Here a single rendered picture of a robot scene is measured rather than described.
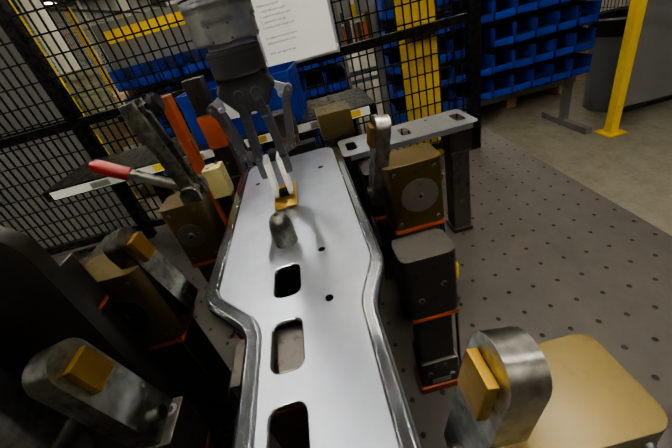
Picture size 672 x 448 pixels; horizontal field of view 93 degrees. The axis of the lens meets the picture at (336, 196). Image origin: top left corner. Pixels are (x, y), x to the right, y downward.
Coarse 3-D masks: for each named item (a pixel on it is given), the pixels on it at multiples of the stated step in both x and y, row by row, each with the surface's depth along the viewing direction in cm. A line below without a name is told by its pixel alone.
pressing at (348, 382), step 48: (240, 192) 61; (336, 192) 53; (240, 240) 48; (336, 240) 42; (240, 288) 39; (336, 288) 35; (336, 336) 30; (384, 336) 30; (240, 384) 28; (288, 384) 27; (336, 384) 26; (384, 384) 26; (240, 432) 25; (336, 432) 23; (384, 432) 23
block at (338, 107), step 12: (324, 108) 78; (336, 108) 75; (348, 108) 73; (324, 120) 74; (336, 120) 74; (348, 120) 75; (324, 132) 75; (336, 132) 76; (348, 132) 76; (336, 144) 78; (348, 144) 78; (348, 168) 81; (360, 180) 83; (360, 192) 85; (372, 228) 91
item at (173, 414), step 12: (180, 396) 30; (180, 408) 29; (192, 408) 31; (168, 420) 28; (180, 420) 28; (192, 420) 30; (204, 420) 32; (168, 432) 27; (180, 432) 28; (192, 432) 30; (204, 432) 31; (168, 444) 26; (180, 444) 28; (192, 444) 29; (204, 444) 31; (216, 444) 34
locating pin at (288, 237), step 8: (272, 216) 42; (280, 216) 42; (288, 216) 43; (272, 224) 42; (280, 224) 42; (288, 224) 43; (272, 232) 43; (280, 232) 42; (288, 232) 43; (280, 240) 43; (288, 240) 43; (296, 240) 44; (280, 248) 44
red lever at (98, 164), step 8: (96, 160) 48; (96, 168) 48; (104, 168) 48; (112, 168) 49; (120, 168) 49; (128, 168) 49; (112, 176) 49; (120, 176) 49; (128, 176) 49; (136, 176) 50; (144, 176) 50; (152, 176) 50; (160, 176) 51; (152, 184) 51; (160, 184) 51; (168, 184) 51
